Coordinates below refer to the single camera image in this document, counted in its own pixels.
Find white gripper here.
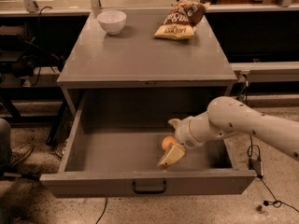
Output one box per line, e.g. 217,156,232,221
157,117,206,169

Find orange fruit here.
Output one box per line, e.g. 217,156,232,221
162,136,176,150

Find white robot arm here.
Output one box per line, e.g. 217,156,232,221
157,96,299,169

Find open grey drawer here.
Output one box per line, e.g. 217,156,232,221
41,88,255,198

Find grey metal cabinet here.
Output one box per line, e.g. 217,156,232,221
58,7,236,113

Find brown chip bag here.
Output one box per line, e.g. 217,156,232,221
154,0,210,40

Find white ceramic bowl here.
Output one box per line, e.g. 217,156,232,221
97,10,127,35

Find person's shoe and leg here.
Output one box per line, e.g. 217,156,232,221
0,119,34,172

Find dark machinery on left shelf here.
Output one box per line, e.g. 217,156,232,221
0,23,65,77

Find black drawer handle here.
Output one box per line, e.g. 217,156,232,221
132,181,167,195

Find black cable with adapter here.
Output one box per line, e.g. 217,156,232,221
239,73,299,214

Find black cable under drawer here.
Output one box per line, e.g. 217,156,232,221
94,197,109,224

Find black cable on left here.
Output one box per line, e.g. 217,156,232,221
29,6,54,88

